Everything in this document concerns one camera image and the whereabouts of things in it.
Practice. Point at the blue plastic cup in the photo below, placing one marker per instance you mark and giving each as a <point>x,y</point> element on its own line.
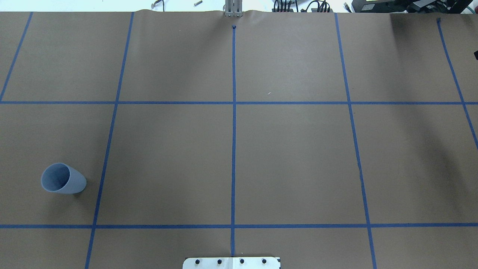
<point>60,178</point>

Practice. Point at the brown paper table cover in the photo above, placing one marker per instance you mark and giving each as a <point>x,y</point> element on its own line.
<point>334,140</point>

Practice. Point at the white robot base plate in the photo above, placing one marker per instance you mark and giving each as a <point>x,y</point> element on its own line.
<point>232,263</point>

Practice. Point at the aluminium frame post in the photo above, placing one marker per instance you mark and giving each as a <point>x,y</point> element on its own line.
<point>233,8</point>

